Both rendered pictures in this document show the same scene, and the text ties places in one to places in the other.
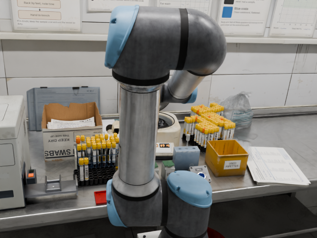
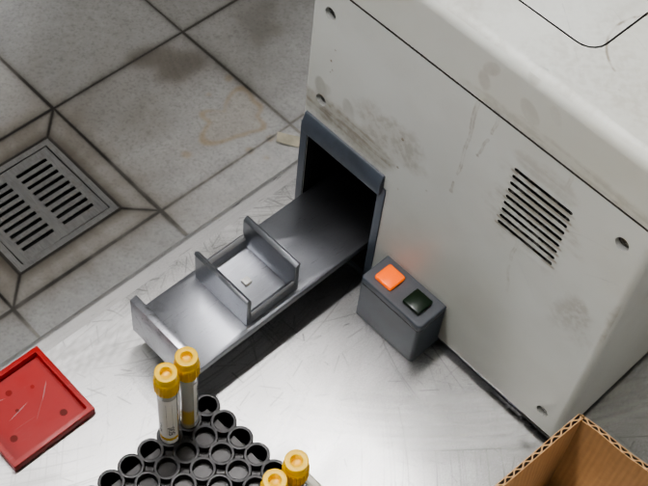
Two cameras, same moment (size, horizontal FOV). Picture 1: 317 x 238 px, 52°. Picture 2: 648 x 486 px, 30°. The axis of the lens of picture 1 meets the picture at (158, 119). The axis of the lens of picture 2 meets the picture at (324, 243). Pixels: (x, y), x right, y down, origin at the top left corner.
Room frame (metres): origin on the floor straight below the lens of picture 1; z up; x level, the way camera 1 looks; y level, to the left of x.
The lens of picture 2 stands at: (1.37, 0.13, 1.65)
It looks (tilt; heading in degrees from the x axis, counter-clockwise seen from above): 54 degrees down; 148
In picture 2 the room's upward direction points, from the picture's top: 7 degrees clockwise
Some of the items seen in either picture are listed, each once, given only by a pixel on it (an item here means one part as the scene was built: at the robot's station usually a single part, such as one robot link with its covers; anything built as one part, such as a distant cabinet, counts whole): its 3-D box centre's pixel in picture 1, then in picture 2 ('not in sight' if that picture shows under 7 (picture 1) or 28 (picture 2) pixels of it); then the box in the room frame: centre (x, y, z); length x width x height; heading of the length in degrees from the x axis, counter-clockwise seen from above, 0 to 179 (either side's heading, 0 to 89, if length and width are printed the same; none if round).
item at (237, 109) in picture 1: (233, 108); not in sight; (1.70, -0.41, 0.97); 0.26 x 0.17 x 0.19; 123
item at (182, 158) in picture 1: (185, 159); not in sight; (1.17, -0.12, 0.92); 0.10 x 0.07 x 0.10; 102
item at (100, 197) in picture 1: (104, 197); (26, 407); (0.94, 0.17, 0.88); 0.07 x 0.07 x 0.01; 18
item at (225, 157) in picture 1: (225, 157); not in sight; (1.21, -0.29, 0.93); 0.13 x 0.13 x 0.10; 14
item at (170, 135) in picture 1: (153, 132); not in sight; (1.38, 0.02, 0.94); 0.30 x 0.24 x 0.12; 9
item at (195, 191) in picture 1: (185, 200); not in sight; (0.70, -0.08, 1.07); 0.13 x 0.12 x 0.14; 96
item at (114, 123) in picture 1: (114, 133); not in sight; (1.36, 0.20, 0.92); 0.24 x 0.12 x 0.10; 18
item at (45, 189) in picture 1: (46, 186); (269, 260); (0.92, 0.36, 0.92); 0.21 x 0.07 x 0.05; 108
